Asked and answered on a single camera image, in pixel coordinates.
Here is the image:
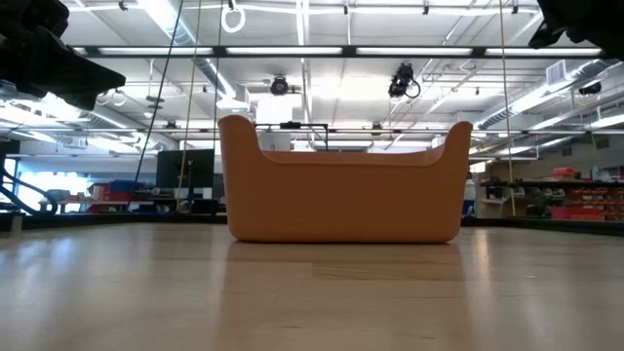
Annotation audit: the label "white cable ring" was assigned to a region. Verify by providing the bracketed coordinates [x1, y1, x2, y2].
[220, 0, 247, 34]

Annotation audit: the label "black monitor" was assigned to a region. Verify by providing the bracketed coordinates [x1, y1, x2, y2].
[155, 148, 215, 190]

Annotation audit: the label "thin black horizontal rail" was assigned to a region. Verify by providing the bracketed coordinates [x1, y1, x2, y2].
[9, 127, 624, 136]

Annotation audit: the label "round black ceiling camera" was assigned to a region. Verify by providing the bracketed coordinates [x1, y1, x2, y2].
[269, 74, 291, 98]

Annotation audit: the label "black aluminium table frame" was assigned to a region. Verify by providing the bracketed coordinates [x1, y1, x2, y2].
[0, 210, 624, 238]

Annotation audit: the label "red storage box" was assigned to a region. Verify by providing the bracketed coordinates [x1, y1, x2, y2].
[89, 182, 119, 201]

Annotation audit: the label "red plastic bin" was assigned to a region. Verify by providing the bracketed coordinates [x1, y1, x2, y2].
[549, 205, 606, 221]

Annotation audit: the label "black storage shelf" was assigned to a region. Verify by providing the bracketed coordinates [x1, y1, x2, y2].
[479, 177, 624, 221]

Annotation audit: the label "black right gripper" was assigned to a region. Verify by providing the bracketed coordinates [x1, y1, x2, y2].
[527, 0, 624, 62]

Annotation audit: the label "blue storage box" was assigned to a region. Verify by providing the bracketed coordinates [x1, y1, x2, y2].
[109, 179, 148, 194]

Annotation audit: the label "black overhead camera with cable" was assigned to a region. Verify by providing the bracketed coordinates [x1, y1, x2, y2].
[387, 61, 422, 100]

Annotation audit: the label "white ceiling vent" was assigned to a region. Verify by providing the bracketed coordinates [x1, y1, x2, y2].
[545, 58, 569, 87]

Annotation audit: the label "long black cable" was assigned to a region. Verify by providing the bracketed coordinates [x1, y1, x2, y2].
[133, 0, 186, 184]

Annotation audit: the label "yellow hanging rope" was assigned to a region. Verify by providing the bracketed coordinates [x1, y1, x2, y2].
[175, 0, 204, 212]

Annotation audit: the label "white looped cables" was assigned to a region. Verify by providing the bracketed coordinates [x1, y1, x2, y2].
[95, 87, 128, 108]

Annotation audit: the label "black overhead frame beam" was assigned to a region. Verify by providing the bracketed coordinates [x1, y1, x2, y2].
[72, 45, 605, 59]

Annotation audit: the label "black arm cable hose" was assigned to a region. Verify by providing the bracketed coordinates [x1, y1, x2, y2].
[0, 167, 59, 216]

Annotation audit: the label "orange plastic bin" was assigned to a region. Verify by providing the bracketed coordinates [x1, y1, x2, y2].
[217, 114, 474, 245]

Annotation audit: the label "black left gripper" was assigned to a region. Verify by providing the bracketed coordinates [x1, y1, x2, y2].
[0, 0, 128, 111]

